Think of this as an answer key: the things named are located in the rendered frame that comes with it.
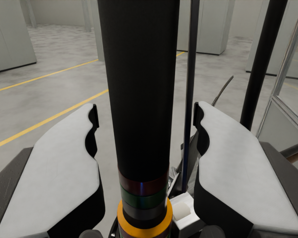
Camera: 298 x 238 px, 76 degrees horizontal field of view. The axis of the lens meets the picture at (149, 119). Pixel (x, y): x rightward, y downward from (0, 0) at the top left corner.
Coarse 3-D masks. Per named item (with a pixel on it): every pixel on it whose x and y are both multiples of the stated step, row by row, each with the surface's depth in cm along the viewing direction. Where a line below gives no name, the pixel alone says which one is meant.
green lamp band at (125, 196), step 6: (120, 186) 13; (126, 192) 12; (162, 192) 12; (126, 198) 12; (132, 198) 12; (138, 198) 12; (144, 198) 12; (150, 198) 12; (156, 198) 12; (162, 198) 12; (132, 204) 12; (138, 204) 12; (144, 204) 12; (150, 204) 12; (156, 204) 12
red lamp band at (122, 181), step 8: (168, 168) 12; (120, 176) 12; (168, 176) 12; (128, 184) 11; (136, 184) 11; (144, 184) 11; (152, 184) 11; (160, 184) 12; (136, 192) 11; (144, 192) 11; (152, 192) 12
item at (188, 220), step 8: (176, 200) 19; (184, 200) 19; (192, 200) 19; (192, 208) 18; (192, 216) 17; (176, 224) 17; (184, 224) 17; (192, 224) 17; (200, 224) 18; (176, 232) 17; (184, 232) 17; (192, 232) 18
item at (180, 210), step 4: (176, 204) 18; (180, 204) 18; (184, 204) 18; (176, 208) 18; (180, 208) 18; (184, 208) 18; (188, 208) 18; (176, 212) 17; (180, 212) 17; (184, 212) 17; (188, 212) 17; (176, 216) 17; (180, 216) 17; (184, 216) 17; (176, 220) 17; (172, 224) 17; (172, 228) 18
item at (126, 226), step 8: (168, 200) 16; (120, 208) 15; (168, 208) 15; (120, 216) 14; (168, 216) 14; (120, 224) 14; (128, 224) 14; (160, 224) 14; (168, 224) 14; (128, 232) 13; (136, 232) 13; (144, 232) 13; (152, 232) 13; (160, 232) 13
